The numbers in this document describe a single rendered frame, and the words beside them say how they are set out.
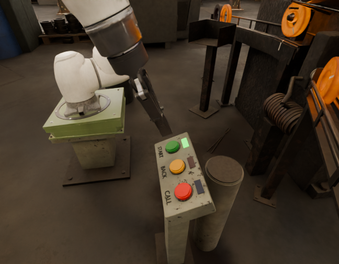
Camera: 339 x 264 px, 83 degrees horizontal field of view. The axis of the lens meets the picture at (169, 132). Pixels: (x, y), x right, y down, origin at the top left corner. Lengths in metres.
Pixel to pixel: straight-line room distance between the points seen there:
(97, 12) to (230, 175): 0.52
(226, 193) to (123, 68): 0.46
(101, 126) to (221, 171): 0.63
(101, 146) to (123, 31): 0.91
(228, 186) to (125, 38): 0.47
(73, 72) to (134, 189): 0.71
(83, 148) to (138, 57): 0.92
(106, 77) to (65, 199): 0.72
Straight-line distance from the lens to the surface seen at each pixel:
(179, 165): 0.50
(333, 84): 0.80
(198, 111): 1.81
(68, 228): 1.20
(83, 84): 1.04
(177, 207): 0.46
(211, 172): 0.62
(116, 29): 0.36
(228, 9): 2.02
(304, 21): 1.23
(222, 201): 0.68
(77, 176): 1.35
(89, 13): 0.36
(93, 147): 1.22
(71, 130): 1.06
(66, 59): 1.03
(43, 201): 1.35
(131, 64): 0.38
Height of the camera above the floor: 0.99
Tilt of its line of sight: 39 degrees down
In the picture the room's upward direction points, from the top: straight up
